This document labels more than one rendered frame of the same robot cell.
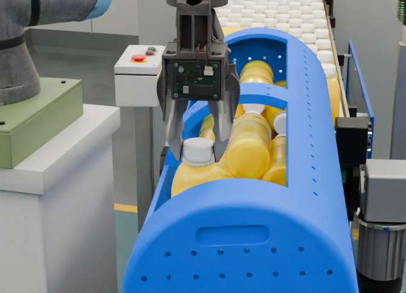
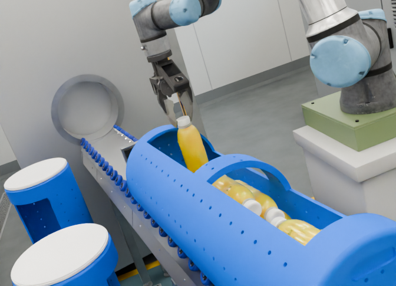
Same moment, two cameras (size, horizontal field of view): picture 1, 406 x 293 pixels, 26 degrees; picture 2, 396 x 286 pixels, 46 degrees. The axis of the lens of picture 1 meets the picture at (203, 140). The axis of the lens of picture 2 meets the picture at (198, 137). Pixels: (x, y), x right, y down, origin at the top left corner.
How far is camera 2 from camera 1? 2.25 m
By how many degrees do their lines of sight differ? 134
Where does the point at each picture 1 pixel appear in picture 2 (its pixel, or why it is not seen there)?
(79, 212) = (331, 190)
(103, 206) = not seen: hidden behind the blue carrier
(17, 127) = (305, 107)
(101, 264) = not seen: hidden behind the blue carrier
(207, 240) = (171, 138)
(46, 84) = (361, 116)
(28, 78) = (342, 99)
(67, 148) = (309, 139)
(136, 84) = not seen: outside the picture
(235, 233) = (161, 140)
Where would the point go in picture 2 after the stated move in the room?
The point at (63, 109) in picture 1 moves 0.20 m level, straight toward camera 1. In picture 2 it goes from (337, 129) to (276, 124)
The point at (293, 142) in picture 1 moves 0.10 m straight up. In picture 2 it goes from (164, 157) to (152, 122)
